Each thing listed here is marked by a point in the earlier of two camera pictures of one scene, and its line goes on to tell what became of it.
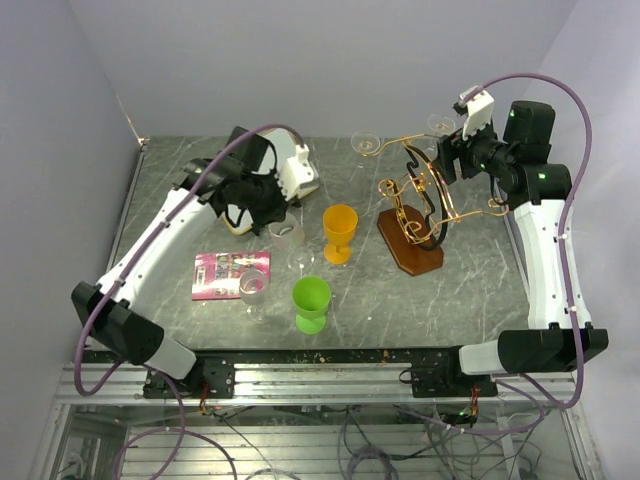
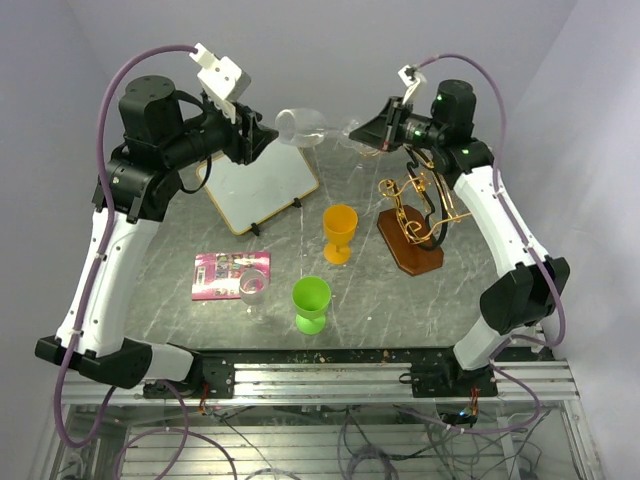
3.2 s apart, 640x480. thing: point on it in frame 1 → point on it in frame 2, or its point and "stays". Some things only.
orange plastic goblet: (340, 222) stays
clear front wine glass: (252, 287) stays
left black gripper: (277, 211) → (247, 148)
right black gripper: (450, 148) → (382, 132)
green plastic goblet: (311, 297) stays
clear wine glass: (289, 236) → (301, 126)
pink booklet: (217, 275) stays
